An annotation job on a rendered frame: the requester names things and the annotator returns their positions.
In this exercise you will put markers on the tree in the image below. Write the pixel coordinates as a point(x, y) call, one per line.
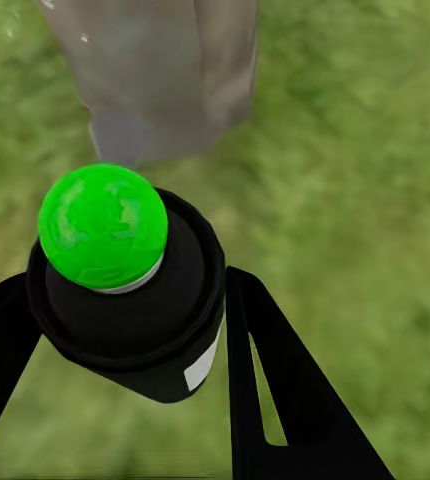
point(187, 67)

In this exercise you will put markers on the pesticide atomizer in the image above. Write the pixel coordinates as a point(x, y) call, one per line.
point(125, 280)

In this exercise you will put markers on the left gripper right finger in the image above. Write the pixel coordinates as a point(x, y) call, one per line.
point(324, 441)

